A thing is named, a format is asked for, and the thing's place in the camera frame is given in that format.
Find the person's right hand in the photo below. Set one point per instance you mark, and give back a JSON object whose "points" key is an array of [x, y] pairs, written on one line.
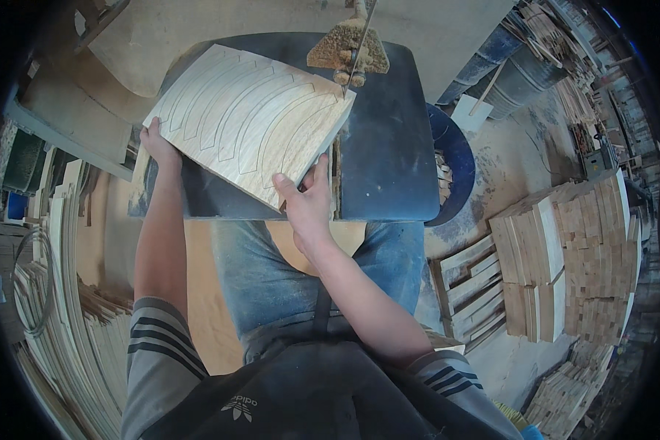
{"points": [[307, 204]]}

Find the person's left hand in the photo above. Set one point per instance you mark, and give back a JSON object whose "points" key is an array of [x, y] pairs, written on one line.
{"points": [[157, 147]]}

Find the person's left fingers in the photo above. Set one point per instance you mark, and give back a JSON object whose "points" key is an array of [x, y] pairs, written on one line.
{"points": [[153, 127]]}

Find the wooden board with pencil outlines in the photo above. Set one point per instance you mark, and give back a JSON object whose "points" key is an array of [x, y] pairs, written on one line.
{"points": [[250, 120]]}

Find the coiled band saw blade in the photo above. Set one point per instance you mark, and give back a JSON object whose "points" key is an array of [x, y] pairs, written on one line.
{"points": [[33, 280]]}

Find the pile of curved wooden strips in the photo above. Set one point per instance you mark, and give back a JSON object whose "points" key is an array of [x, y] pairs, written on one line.
{"points": [[71, 308]]}

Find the sawdust-covered blade guard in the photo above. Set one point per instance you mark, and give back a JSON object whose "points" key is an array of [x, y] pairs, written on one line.
{"points": [[347, 52]]}

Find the person's legs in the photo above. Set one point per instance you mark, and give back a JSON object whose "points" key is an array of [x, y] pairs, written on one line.
{"points": [[302, 275]]}

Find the dark band saw table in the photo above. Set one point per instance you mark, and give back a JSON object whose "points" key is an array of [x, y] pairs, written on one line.
{"points": [[379, 148]]}

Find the blue plastic bin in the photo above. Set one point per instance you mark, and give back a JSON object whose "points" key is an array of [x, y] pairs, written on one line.
{"points": [[451, 165]]}

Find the person's body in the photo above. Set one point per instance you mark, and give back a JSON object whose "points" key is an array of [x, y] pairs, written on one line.
{"points": [[308, 390]]}

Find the wooden pallet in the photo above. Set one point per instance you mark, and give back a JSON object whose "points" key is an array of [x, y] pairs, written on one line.
{"points": [[470, 291]]}

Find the blue metal drum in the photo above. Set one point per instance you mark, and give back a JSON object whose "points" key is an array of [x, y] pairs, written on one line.
{"points": [[506, 71]]}

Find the stack of cut wooden blocks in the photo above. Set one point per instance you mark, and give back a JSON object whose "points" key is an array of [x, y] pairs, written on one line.
{"points": [[575, 258]]}

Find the heap of wooden offcuts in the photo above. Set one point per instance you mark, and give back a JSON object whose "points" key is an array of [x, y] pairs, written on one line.
{"points": [[569, 385]]}

